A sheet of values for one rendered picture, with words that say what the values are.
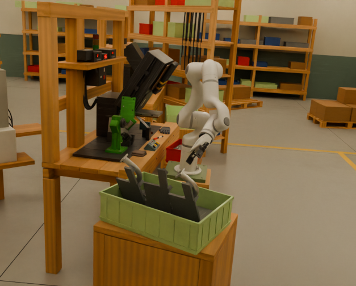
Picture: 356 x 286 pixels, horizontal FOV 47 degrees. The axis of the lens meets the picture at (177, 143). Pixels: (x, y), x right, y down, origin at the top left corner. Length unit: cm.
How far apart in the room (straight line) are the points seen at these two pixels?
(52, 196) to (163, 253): 116
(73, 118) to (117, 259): 132
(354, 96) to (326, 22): 370
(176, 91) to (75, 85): 345
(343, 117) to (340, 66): 398
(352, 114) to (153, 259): 734
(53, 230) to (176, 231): 133
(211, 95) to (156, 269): 97
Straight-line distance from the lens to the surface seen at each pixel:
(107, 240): 231
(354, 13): 1288
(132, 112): 334
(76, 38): 316
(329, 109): 888
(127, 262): 231
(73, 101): 323
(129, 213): 221
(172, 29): 650
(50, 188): 306
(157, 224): 212
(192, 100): 265
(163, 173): 210
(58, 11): 291
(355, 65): 1298
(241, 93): 1045
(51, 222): 317
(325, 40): 1267
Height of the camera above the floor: 186
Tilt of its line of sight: 16 degrees down
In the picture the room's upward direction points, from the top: 4 degrees clockwise
